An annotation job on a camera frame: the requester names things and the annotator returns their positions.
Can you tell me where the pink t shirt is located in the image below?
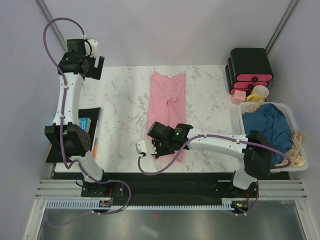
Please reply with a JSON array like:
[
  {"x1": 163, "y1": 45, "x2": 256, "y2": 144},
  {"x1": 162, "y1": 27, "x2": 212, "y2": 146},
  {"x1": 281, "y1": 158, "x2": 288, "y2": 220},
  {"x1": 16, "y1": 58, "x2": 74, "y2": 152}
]
[{"x1": 146, "y1": 71, "x2": 187, "y2": 164}]

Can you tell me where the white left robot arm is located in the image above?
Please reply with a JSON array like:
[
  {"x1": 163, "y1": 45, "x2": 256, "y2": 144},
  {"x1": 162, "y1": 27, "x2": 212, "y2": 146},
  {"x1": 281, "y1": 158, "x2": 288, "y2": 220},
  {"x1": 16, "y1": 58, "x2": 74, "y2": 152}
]
[{"x1": 44, "y1": 38, "x2": 110, "y2": 197}]

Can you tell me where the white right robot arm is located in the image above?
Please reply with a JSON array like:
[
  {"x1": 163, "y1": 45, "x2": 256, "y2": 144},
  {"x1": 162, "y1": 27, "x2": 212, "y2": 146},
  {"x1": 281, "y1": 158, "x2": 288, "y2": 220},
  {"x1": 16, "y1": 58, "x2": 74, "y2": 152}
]
[{"x1": 147, "y1": 122, "x2": 272, "y2": 197}]

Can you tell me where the blue treehouse book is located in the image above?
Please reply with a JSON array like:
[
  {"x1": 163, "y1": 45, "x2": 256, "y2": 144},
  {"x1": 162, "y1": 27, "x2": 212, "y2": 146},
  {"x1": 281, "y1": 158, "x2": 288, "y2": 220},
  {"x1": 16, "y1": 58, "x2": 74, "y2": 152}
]
[{"x1": 78, "y1": 117, "x2": 91, "y2": 133}]

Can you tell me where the pink cube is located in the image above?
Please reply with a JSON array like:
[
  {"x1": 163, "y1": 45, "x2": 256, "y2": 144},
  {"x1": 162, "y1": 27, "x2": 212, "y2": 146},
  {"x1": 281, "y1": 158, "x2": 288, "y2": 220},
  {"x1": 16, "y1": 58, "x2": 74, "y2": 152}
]
[{"x1": 231, "y1": 89, "x2": 247, "y2": 105}]

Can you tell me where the white plastic basket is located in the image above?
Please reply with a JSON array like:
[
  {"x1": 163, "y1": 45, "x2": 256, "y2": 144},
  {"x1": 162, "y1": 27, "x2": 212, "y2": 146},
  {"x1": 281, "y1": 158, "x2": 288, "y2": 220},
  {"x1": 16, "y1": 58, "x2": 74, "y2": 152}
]
[{"x1": 237, "y1": 102, "x2": 309, "y2": 173}]

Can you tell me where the black orange notebook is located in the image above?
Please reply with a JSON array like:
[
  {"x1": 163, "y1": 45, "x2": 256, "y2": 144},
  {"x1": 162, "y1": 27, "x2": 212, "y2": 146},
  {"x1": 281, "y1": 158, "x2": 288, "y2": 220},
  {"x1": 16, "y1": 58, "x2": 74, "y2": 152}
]
[{"x1": 44, "y1": 107, "x2": 102, "y2": 163}]

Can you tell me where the blue t shirt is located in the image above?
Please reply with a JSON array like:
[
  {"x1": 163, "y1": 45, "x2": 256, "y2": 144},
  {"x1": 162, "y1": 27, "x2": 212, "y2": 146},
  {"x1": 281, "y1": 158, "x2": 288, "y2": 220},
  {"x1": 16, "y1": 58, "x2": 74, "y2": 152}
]
[{"x1": 242, "y1": 103, "x2": 293, "y2": 154}]

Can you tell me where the yellow mug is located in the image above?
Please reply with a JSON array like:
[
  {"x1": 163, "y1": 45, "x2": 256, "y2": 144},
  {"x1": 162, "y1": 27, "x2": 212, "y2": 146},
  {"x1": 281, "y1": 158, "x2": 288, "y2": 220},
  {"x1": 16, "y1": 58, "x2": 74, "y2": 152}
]
[{"x1": 246, "y1": 85, "x2": 270, "y2": 102}]

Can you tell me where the black pink drawer unit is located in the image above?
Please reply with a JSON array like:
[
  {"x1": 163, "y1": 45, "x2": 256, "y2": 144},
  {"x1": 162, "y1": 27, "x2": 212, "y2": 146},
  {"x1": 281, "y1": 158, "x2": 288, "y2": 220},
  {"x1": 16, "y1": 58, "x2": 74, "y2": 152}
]
[{"x1": 225, "y1": 47, "x2": 274, "y2": 95}]

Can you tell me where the beige t shirt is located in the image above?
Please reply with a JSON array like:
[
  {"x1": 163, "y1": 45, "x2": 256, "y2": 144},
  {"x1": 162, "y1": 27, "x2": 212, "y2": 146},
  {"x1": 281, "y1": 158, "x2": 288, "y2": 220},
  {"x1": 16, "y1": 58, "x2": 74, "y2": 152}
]
[{"x1": 247, "y1": 100, "x2": 303, "y2": 159}]

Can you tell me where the left aluminium frame post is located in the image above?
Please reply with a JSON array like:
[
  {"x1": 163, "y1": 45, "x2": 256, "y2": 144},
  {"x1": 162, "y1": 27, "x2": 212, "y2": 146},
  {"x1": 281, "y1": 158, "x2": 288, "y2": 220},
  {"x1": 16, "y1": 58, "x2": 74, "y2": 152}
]
[{"x1": 34, "y1": 0, "x2": 82, "y2": 75}]

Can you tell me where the aluminium frame post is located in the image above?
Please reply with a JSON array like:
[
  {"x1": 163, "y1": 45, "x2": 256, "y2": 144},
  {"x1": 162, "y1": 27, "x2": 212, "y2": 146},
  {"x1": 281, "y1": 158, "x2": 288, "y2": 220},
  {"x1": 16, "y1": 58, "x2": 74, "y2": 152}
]
[
  {"x1": 265, "y1": 0, "x2": 300, "y2": 54},
  {"x1": 34, "y1": 0, "x2": 82, "y2": 75}
]

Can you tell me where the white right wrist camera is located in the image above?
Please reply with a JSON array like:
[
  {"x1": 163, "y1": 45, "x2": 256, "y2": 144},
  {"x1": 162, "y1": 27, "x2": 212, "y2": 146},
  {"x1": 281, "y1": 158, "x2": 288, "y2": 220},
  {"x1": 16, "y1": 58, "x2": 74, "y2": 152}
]
[{"x1": 135, "y1": 139, "x2": 157, "y2": 156}]

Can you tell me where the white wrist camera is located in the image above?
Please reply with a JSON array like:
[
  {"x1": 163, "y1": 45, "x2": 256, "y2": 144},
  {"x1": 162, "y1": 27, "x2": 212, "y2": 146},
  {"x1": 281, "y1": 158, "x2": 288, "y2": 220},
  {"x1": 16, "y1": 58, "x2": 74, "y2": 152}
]
[
  {"x1": 135, "y1": 139, "x2": 157, "y2": 156},
  {"x1": 84, "y1": 38, "x2": 99, "y2": 58}
]

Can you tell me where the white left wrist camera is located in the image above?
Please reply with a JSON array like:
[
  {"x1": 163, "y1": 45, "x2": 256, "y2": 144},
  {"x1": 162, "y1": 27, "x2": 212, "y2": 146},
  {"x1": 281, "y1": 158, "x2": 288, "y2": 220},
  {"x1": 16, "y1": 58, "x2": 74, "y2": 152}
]
[{"x1": 84, "y1": 38, "x2": 99, "y2": 58}]

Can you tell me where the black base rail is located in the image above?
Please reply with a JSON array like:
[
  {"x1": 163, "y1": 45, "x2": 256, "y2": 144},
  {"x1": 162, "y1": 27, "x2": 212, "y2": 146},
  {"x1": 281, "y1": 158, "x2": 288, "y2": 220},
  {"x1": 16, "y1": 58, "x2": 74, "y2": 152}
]
[{"x1": 81, "y1": 172, "x2": 258, "y2": 206}]

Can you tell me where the white slotted cable duct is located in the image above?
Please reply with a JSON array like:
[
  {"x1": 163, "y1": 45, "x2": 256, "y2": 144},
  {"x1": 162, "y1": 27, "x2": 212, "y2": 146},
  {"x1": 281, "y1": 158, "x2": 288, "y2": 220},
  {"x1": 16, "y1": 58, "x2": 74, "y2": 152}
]
[{"x1": 46, "y1": 198, "x2": 234, "y2": 211}]

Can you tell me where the right aluminium frame post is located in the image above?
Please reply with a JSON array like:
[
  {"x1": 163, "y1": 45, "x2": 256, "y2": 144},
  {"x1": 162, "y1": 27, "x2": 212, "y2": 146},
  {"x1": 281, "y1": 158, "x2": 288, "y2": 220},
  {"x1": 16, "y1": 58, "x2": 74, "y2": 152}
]
[{"x1": 265, "y1": 0, "x2": 300, "y2": 54}]

